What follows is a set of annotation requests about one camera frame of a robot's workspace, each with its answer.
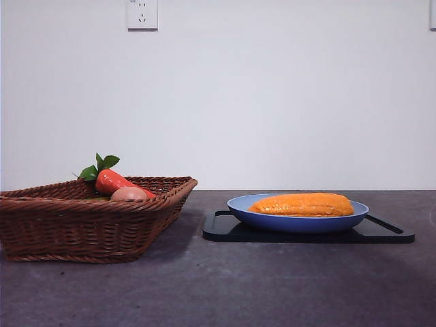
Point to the yellow-orange corn cob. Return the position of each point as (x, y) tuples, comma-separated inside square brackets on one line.
[(303, 205)]

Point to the blue round plate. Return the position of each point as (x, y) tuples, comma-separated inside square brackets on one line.
[(299, 225)]

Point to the brown wicker basket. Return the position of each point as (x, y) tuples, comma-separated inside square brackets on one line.
[(85, 231)]

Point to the black rectangular tray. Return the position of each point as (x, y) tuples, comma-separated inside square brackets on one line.
[(225, 235)]

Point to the brown egg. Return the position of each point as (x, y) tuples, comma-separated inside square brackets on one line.
[(129, 194)]

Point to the orange carrot with green leaves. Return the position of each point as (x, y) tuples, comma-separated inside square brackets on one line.
[(109, 178)]

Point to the white wall socket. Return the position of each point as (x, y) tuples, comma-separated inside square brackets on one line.
[(143, 17)]

